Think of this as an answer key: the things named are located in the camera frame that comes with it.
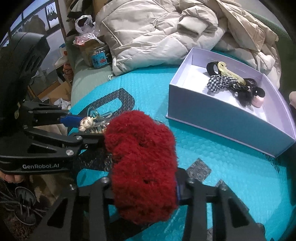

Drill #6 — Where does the teal bubble mailer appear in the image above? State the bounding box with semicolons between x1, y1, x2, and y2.
71;65;295;240

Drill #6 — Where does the black claw hair clip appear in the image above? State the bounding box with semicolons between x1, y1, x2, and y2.
244;78;257;87

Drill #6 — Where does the cream hair claw clip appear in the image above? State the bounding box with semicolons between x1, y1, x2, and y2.
217;61;246;85

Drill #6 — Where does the lavender cardboard box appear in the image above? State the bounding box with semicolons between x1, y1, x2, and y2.
166;48;295;157

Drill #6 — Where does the beige folded cloth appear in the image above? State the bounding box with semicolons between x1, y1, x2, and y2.
289;91;296;109

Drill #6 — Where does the pink round cosmetic jar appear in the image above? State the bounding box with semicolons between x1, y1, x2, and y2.
251;95;264;108

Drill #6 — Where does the beige puffer jacket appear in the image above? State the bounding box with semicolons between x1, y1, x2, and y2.
95;1;281;87

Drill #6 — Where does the black lace bow clip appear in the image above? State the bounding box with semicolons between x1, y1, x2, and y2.
232;87;265;107

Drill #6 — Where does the black velvet hair tie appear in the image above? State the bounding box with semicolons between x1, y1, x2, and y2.
206;61;220;76

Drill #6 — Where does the blue label glass jar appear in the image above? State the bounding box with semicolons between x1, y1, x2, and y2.
90;45;112;69

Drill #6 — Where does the red fluffy scrunchie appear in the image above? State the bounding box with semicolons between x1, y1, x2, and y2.
104;110;178;225

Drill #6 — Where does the white plastic bag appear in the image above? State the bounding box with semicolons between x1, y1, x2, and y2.
75;15;94;35

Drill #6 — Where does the black white gingham scrunchie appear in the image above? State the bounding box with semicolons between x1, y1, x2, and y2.
206;75;238;93

